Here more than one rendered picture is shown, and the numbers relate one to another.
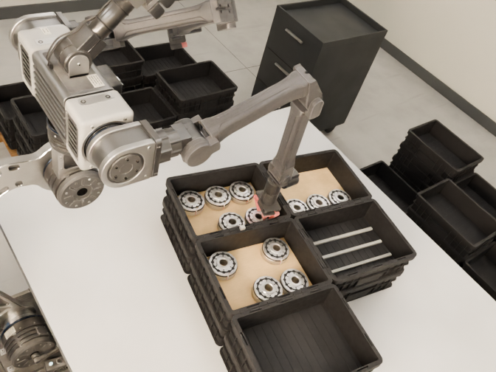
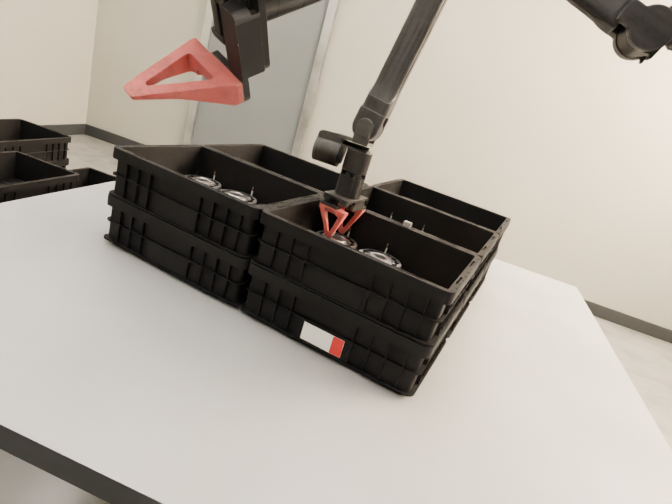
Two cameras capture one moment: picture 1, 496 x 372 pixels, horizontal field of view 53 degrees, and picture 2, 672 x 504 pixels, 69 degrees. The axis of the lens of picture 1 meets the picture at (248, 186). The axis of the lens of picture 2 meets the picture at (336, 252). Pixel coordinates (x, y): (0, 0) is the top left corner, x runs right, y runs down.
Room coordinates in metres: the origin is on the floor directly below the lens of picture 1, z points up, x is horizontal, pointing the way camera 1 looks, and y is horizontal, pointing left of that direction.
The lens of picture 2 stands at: (1.86, 0.86, 1.21)
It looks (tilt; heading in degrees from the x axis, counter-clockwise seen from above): 20 degrees down; 239
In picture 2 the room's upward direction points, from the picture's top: 17 degrees clockwise
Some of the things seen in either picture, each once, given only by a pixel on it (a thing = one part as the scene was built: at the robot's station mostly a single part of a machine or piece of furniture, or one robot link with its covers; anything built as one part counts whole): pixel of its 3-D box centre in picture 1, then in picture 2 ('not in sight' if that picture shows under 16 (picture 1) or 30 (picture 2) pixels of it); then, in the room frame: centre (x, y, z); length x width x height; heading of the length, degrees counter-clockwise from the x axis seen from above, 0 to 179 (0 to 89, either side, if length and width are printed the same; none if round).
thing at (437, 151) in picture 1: (428, 170); not in sight; (2.65, -1.07, 0.37); 0.40 x 0.30 x 0.45; 50
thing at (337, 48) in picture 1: (310, 76); not in sight; (3.13, -0.17, 0.45); 0.62 x 0.45 x 0.90; 139
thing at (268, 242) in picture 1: (275, 249); not in sight; (1.20, -0.17, 0.86); 0.10 x 0.10 x 0.01
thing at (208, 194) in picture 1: (218, 195); not in sight; (1.36, 0.10, 0.86); 0.10 x 0.10 x 0.01
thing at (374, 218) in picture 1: (350, 246); (284, 186); (1.32, -0.45, 0.87); 0.40 x 0.30 x 0.11; 129
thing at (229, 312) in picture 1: (263, 263); (416, 219); (1.07, -0.14, 0.92); 0.40 x 0.30 x 0.02; 129
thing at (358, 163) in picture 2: (274, 184); (354, 160); (1.33, -0.09, 1.05); 0.07 x 0.06 x 0.07; 139
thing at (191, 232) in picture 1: (228, 199); (376, 240); (1.30, 0.05, 0.92); 0.40 x 0.30 x 0.02; 129
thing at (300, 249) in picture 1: (260, 271); (410, 237); (1.07, -0.14, 0.87); 0.40 x 0.30 x 0.11; 129
